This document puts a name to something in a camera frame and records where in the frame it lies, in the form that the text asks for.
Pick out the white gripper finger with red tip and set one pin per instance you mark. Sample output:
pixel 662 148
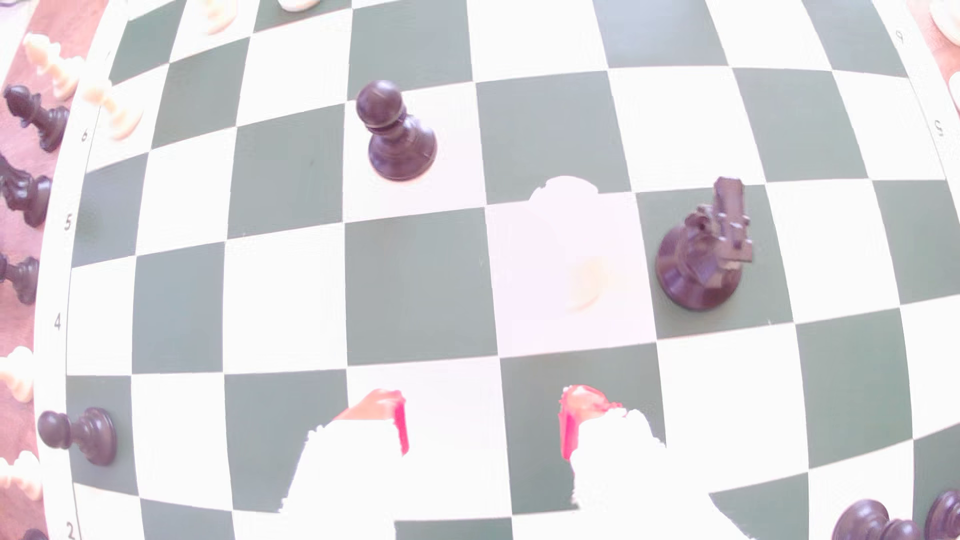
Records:
pixel 630 480
pixel 345 480

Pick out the white chess rook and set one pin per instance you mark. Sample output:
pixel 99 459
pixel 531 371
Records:
pixel 946 19
pixel 562 217

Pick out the green white chess board mat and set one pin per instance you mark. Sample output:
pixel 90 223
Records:
pixel 420 285

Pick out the black chess knight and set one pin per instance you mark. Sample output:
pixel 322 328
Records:
pixel 701 259

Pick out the black chess pawn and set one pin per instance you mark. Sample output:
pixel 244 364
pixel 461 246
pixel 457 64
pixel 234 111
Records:
pixel 82 435
pixel 945 516
pixel 874 523
pixel 397 142

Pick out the black chess piece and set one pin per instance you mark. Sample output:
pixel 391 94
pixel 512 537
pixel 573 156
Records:
pixel 34 535
pixel 20 279
pixel 26 193
pixel 39 116

